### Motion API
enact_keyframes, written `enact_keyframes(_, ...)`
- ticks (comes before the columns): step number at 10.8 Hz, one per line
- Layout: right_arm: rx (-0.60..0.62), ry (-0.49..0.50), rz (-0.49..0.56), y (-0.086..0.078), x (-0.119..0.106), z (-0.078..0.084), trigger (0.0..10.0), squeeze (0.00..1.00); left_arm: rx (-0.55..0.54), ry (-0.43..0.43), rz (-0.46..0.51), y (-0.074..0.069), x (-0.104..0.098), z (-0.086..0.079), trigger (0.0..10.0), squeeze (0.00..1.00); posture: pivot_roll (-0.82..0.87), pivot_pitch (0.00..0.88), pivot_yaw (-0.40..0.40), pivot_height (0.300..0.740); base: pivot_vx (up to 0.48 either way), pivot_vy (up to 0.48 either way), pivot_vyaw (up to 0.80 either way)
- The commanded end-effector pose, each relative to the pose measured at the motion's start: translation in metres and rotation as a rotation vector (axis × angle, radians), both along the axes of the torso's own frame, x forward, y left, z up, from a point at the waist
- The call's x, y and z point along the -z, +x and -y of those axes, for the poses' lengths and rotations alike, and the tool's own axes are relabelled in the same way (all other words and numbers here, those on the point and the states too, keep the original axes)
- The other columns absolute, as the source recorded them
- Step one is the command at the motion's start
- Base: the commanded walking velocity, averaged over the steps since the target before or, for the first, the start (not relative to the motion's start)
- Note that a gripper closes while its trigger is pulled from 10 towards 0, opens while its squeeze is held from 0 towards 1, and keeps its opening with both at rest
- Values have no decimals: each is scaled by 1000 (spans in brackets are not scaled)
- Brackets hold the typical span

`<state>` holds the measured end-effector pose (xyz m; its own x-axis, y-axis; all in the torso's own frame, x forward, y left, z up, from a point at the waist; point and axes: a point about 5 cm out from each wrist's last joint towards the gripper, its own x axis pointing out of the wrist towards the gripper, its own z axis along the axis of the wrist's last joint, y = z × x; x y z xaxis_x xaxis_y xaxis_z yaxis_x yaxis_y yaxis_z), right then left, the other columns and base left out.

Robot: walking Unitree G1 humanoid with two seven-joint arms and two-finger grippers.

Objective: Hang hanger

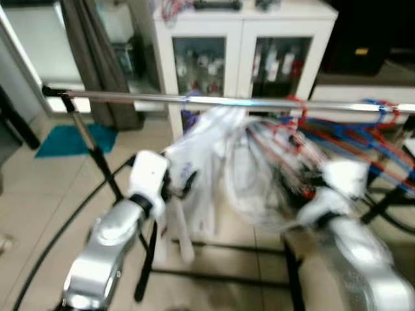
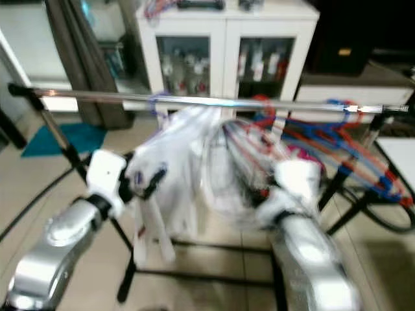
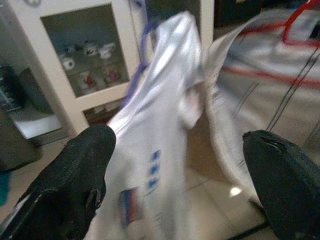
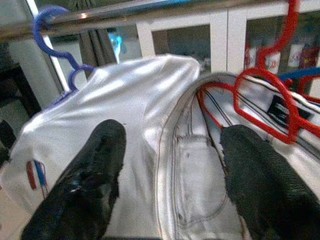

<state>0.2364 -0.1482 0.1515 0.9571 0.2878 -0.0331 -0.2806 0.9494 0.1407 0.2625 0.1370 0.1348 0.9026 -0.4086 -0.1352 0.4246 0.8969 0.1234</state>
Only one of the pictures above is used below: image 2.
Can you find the teal floor mat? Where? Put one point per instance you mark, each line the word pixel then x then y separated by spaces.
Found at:
pixel 65 139

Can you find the blue plastic hanger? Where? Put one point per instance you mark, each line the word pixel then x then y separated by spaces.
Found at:
pixel 356 152

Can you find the black dumbbell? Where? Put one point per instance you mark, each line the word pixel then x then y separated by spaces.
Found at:
pixel 201 4

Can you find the purple plastic hanger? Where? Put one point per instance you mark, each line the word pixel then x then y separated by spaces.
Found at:
pixel 159 103

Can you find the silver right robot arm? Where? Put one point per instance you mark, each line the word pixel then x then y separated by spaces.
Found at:
pixel 311 259

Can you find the black box orange label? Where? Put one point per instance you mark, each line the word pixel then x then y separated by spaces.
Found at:
pixel 350 32

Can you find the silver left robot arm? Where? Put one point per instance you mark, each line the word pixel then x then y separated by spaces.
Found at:
pixel 48 259

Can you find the chrome black clothes rack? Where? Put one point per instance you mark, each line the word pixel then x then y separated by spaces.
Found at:
pixel 104 96

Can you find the white glass door cabinet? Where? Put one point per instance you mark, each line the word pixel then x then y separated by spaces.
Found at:
pixel 224 29

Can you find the translucent white hanging garment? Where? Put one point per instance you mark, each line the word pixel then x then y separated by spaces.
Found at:
pixel 233 175

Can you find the red plastic hanger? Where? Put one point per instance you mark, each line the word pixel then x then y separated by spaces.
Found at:
pixel 269 110

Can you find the grey curtain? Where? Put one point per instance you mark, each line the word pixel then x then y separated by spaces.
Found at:
pixel 87 65

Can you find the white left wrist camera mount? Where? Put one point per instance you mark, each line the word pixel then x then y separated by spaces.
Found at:
pixel 106 173

